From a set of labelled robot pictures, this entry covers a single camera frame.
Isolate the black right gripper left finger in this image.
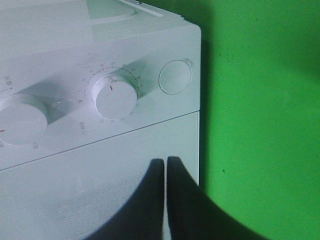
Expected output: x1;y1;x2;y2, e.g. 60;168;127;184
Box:
87;159;164;240

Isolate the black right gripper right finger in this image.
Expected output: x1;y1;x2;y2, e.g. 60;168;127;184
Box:
166;156;266;240

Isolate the white microwave door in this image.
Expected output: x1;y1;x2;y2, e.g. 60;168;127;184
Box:
0;112;200;240

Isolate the white lower timer knob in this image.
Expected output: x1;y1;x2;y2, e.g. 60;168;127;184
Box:
91;74;138;120

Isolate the white microwave oven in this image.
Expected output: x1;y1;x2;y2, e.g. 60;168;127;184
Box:
0;0;202;240

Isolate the round white door button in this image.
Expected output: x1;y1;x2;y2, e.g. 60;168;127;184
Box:
158;59;192;95

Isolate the white upper power knob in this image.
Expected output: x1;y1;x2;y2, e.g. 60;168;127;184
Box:
0;94;48;145

